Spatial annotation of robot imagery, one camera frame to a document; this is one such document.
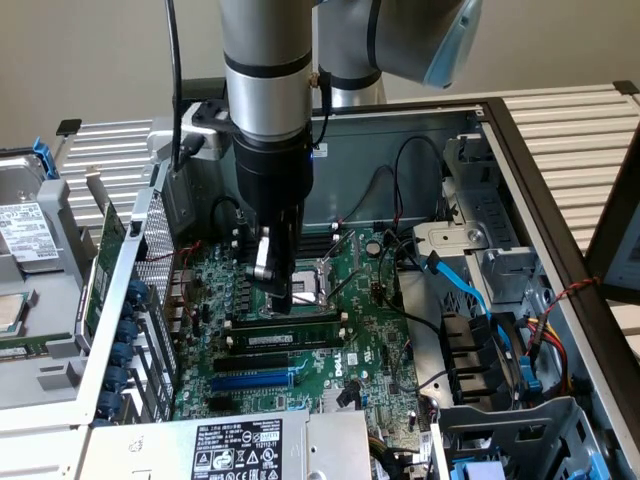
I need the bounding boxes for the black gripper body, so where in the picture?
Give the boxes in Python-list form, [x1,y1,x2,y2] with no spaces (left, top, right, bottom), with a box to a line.
[233,125,316,240]

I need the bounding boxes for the black RAM slot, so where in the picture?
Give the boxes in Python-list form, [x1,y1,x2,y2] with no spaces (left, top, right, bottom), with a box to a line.
[228,310,351,331]
[230,235,343,257]
[230,222,342,242]

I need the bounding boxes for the installed green RAM stick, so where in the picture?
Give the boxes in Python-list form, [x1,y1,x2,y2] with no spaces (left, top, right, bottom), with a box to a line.
[243,325,342,348]

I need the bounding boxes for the RAM memory sticks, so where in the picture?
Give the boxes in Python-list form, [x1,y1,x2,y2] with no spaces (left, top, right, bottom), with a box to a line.
[223,324,347,352]

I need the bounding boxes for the spare green RAM stick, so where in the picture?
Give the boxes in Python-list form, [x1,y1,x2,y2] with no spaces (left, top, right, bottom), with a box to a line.
[0,338,52,362]

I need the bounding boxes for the CPU socket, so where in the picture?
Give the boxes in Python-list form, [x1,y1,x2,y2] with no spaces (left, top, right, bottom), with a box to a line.
[264,255,337,317]

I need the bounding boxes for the socket locking lever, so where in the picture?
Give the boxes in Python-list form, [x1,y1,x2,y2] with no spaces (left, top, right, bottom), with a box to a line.
[327,268,372,303]

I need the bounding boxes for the long black expansion slot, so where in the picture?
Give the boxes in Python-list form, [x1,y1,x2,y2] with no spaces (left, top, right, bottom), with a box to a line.
[213,351,292,375]

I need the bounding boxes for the green Dell motherboard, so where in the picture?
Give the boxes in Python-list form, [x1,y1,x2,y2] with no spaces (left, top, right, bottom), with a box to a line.
[171,225,437,437]

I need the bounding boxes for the blue expansion slot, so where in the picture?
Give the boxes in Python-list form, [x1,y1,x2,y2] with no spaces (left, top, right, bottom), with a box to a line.
[209,373,295,395]

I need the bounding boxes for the blue card retention clip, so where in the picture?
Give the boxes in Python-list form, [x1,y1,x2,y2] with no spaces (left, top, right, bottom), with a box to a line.
[126,278,152,305]
[110,341,135,367]
[117,318,142,345]
[105,366,130,392]
[97,391,122,417]

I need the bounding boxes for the silver chipset heat sink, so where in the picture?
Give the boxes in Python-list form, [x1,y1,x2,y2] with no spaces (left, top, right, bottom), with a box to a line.
[321,383,365,414]

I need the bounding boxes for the green graphics card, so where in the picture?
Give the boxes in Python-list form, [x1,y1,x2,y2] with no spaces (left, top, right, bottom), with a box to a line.
[73,171,127,347]

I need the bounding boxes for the metal disk bay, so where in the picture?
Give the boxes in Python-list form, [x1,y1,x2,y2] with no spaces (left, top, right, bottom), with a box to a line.
[411,133,547,314]

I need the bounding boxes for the grey power supply unit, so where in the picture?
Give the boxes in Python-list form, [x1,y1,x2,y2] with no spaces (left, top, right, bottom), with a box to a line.
[78,408,372,480]

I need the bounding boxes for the black fan shroud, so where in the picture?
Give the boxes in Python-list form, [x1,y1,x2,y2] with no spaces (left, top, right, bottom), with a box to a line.
[438,310,522,407]

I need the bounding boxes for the grey parts rack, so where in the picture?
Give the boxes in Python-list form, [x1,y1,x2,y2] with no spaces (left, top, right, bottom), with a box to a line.
[0,143,102,410]

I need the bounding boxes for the open PC case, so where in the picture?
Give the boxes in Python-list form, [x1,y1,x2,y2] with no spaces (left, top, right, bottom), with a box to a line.
[0,96,640,480]

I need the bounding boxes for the silver hard disk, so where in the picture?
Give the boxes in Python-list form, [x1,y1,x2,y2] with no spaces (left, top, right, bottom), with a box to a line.
[0,152,67,275]

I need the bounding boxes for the silver CPU chip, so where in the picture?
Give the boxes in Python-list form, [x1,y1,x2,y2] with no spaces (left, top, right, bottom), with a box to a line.
[0,291,30,337]

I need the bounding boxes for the blue plastic drive carrier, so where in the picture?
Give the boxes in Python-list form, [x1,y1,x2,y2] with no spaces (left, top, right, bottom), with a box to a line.
[451,458,507,480]

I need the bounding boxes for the grey drive cage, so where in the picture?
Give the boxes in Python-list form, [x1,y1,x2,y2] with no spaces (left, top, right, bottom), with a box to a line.
[428,393,607,480]

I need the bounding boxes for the dark framed monitor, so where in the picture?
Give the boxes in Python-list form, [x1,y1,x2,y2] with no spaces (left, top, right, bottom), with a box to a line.
[583,128,640,305]

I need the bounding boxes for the thin red wire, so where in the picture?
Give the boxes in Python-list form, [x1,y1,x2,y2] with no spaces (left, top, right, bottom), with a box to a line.
[173,240,205,267]

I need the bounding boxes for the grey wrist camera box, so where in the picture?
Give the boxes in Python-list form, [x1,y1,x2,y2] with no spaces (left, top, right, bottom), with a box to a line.
[146,98,237,163]

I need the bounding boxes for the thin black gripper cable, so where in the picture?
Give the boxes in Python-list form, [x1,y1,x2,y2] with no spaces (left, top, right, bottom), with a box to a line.
[308,68,334,152]

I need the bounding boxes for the long black wire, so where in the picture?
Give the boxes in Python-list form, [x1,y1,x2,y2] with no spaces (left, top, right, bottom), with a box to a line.
[376,230,454,397]

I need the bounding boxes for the black looped wire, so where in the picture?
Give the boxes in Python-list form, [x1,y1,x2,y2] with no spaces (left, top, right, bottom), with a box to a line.
[337,133,447,232]

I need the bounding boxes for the thick black camera cable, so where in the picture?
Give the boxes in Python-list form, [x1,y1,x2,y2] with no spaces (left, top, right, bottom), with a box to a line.
[165,0,205,173]

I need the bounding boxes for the black SATA plug wire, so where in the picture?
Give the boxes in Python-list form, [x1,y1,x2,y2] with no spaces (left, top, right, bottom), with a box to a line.
[336,378,362,410]

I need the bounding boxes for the blue SATA wire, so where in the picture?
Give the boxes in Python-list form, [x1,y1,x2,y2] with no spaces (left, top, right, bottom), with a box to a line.
[421,248,517,397]

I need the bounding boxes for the blue disk bracket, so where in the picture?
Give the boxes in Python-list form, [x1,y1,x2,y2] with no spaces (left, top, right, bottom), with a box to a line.
[31,136,62,182]

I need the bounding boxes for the yellow red power wires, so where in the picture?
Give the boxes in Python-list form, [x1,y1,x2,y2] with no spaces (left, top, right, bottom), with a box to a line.
[518,313,577,397]

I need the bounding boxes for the red black twisted wire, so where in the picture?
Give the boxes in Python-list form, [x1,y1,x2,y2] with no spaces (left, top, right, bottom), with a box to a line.
[541,275,602,322]

